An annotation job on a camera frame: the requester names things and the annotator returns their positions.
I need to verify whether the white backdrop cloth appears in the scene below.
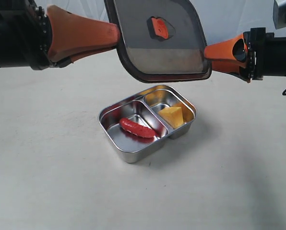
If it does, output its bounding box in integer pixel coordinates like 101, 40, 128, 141
36, 0, 286, 45

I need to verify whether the grey lunch box lid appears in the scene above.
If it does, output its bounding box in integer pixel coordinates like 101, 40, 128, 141
104, 0, 212, 83

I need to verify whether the yellow toy cheese wedge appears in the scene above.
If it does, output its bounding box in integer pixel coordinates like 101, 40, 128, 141
158, 107, 184, 129

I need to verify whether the steel two-compartment lunch box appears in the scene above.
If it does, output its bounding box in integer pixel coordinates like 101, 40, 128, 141
98, 85, 197, 163

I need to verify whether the red toy sausage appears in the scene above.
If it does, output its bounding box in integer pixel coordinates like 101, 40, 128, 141
119, 118, 156, 138

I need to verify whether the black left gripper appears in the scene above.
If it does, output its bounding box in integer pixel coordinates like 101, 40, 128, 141
13, 0, 120, 70

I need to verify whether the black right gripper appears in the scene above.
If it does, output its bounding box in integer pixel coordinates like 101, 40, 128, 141
204, 27, 286, 83

